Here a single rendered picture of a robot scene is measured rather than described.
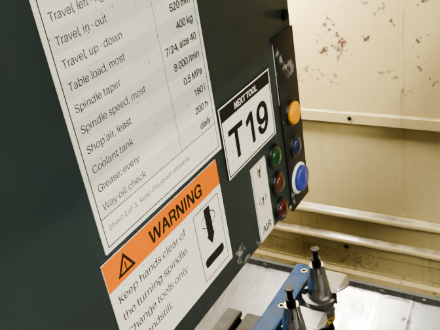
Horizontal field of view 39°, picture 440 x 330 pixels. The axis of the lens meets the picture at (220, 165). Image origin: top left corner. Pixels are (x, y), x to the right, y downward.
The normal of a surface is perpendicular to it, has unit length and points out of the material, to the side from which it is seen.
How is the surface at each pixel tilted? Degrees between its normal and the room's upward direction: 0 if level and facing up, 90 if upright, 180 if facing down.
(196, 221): 90
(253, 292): 25
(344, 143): 90
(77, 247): 90
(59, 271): 90
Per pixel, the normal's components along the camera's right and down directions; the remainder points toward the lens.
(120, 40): 0.86, 0.12
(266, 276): -0.34, -0.59
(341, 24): -0.49, 0.48
